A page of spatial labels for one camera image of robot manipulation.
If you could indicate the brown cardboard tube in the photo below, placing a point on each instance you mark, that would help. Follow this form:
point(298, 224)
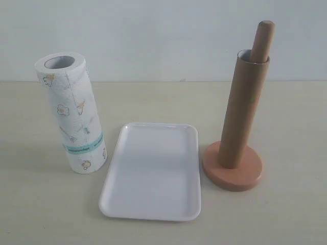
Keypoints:
point(245, 92)

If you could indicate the printed white paper towel roll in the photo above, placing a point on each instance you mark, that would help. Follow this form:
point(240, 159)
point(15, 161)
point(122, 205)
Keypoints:
point(69, 91)

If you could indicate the wooden paper towel holder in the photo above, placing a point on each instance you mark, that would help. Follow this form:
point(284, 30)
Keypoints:
point(249, 172)

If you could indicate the white rectangular plastic tray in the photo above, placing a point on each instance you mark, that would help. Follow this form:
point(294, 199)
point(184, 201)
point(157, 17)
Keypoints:
point(154, 174)

